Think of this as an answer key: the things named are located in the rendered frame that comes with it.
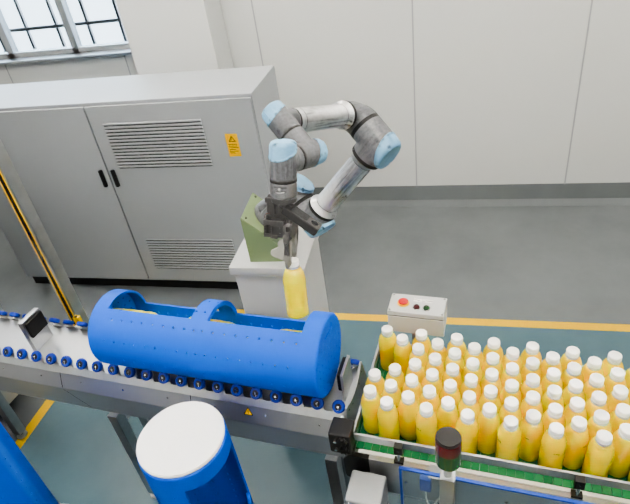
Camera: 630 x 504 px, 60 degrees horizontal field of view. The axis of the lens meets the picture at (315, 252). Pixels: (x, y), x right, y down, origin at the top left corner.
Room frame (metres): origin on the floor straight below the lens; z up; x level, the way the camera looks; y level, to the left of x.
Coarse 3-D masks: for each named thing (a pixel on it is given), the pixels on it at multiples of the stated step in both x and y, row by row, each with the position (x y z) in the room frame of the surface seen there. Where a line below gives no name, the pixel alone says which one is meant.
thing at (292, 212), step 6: (288, 204) 1.33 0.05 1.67; (282, 210) 1.31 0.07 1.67; (288, 210) 1.30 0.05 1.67; (294, 210) 1.31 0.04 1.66; (300, 210) 1.32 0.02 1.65; (288, 216) 1.30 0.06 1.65; (294, 216) 1.29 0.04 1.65; (300, 216) 1.29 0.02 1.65; (306, 216) 1.31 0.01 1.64; (294, 222) 1.29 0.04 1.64; (300, 222) 1.28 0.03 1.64; (306, 222) 1.28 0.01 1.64; (312, 222) 1.28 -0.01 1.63; (318, 222) 1.30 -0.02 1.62; (306, 228) 1.27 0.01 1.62; (312, 228) 1.27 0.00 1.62; (318, 228) 1.27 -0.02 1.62; (312, 234) 1.27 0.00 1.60
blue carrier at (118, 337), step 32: (96, 320) 1.54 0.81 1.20; (128, 320) 1.50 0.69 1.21; (160, 320) 1.47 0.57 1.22; (192, 320) 1.43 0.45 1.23; (224, 320) 1.60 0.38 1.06; (256, 320) 1.55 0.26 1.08; (288, 320) 1.50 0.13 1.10; (320, 320) 1.32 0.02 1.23; (96, 352) 1.50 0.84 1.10; (128, 352) 1.44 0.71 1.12; (160, 352) 1.40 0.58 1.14; (192, 352) 1.35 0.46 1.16; (224, 352) 1.32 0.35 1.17; (256, 352) 1.28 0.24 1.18; (288, 352) 1.25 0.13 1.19; (320, 352) 1.24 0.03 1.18; (256, 384) 1.26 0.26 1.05; (288, 384) 1.21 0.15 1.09; (320, 384) 1.20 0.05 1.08
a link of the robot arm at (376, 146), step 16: (368, 128) 1.69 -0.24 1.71; (384, 128) 1.69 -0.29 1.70; (368, 144) 1.67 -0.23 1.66; (384, 144) 1.64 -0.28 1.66; (400, 144) 1.67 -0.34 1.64; (352, 160) 1.71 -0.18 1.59; (368, 160) 1.66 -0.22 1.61; (384, 160) 1.64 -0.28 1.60; (336, 176) 1.75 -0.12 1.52; (352, 176) 1.70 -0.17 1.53; (336, 192) 1.73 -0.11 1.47; (304, 208) 1.79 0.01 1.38; (320, 208) 1.75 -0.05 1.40; (336, 208) 1.75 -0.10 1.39
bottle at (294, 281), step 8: (288, 272) 1.28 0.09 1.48; (296, 272) 1.27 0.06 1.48; (288, 280) 1.27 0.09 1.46; (296, 280) 1.26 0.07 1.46; (304, 280) 1.27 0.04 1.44; (288, 288) 1.26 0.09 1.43; (296, 288) 1.25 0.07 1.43; (304, 288) 1.27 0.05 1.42; (288, 296) 1.26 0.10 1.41; (296, 296) 1.25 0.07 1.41; (304, 296) 1.26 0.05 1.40; (288, 304) 1.25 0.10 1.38; (296, 304) 1.24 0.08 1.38; (304, 304) 1.25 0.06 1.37; (288, 312) 1.25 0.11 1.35; (296, 312) 1.24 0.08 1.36; (304, 312) 1.24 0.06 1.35
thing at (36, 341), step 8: (32, 312) 1.82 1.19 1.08; (40, 312) 1.82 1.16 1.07; (24, 320) 1.77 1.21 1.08; (32, 320) 1.78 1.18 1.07; (40, 320) 1.81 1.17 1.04; (24, 328) 1.75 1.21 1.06; (32, 328) 1.76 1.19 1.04; (40, 328) 1.79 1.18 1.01; (48, 328) 1.84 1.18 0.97; (32, 336) 1.75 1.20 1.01; (40, 336) 1.79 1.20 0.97; (48, 336) 1.82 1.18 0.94; (32, 344) 1.75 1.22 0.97; (40, 344) 1.77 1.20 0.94
